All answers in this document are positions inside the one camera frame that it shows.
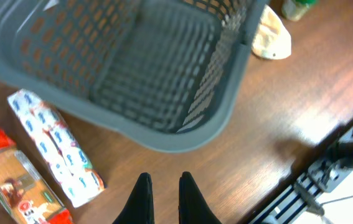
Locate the green lid jar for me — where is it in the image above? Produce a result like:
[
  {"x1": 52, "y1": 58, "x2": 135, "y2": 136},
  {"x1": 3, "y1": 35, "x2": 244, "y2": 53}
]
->
[{"x1": 281, "y1": 0, "x2": 318, "y2": 21}]

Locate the black aluminium rail frame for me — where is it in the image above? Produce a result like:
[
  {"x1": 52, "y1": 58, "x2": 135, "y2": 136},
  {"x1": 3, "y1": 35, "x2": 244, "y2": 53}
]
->
[{"x1": 246, "y1": 122, "x2": 353, "y2": 224}]

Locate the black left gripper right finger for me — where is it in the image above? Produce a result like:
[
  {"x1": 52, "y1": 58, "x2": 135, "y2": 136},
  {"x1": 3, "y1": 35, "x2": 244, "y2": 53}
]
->
[{"x1": 178, "y1": 172, "x2": 221, "y2": 224}]

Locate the crumpled beige paper bag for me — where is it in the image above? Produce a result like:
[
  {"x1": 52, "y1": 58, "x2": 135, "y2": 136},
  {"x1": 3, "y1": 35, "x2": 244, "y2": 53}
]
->
[{"x1": 252, "y1": 4, "x2": 292, "y2": 60}]

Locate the white tissue multipack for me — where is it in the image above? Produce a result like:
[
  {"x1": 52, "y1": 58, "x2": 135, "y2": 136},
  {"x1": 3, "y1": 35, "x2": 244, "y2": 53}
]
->
[{"x1": 7, "y1": 89, "x2": 105, "y2": 208}]

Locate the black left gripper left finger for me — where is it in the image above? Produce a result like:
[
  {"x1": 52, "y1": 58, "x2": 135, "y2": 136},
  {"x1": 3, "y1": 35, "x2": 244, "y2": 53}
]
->
[{"x1": 113, "y1": 172, "x2": 154, "y2": 224}]

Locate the orange biscuit packet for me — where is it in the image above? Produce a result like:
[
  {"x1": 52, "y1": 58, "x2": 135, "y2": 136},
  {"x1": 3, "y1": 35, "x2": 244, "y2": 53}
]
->
[{"x1": 0, "y1": 128, "x2": 73, "y2": 224}]

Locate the grey plastic basket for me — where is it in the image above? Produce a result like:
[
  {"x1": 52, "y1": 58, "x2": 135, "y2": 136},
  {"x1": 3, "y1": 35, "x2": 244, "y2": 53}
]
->
[{"x1": 0, "y1": 0, "x2": 266, "y2": 153}]

